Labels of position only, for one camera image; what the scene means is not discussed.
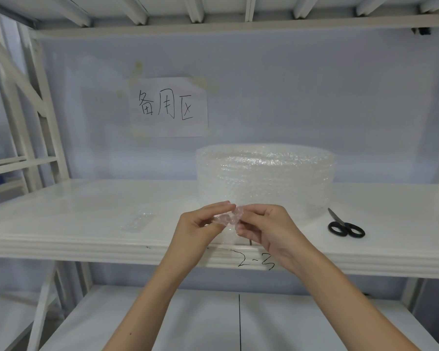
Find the person's right hand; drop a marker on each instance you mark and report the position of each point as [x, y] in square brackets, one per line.
[278, 237]

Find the yellowed tape strip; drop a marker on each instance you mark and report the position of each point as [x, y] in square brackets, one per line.
[206, 83]
[136, 71]

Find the flat clear bubble wrap strip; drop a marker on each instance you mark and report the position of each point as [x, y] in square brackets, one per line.
[137, 220]

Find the person's left forearm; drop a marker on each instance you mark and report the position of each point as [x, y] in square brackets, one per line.
[150, 303]

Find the small black clip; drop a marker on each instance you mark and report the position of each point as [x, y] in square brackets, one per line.
[421, 31]

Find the dark blue plastic bin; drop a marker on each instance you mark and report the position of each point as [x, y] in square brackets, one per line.
[0, 182]

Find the person's left thumb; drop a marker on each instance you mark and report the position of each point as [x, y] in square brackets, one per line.
[215, 220]

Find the small bubble wrap piece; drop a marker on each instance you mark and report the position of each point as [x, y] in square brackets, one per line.
[229, 217]

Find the white metal shelving rack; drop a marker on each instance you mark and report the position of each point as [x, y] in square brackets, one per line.
[76, 222]

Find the white handwritten paper sign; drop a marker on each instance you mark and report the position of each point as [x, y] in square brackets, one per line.
[168, 107]

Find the person's right thumb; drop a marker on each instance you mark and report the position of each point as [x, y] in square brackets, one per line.
[249, 220]

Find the large bubble wrap roll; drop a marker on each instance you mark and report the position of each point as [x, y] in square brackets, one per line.
[267, 175]

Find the person's left hand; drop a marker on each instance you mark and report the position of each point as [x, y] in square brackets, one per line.
[190, 230]

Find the person's right forearm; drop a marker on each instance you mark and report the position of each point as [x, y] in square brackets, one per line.
[336, 310]

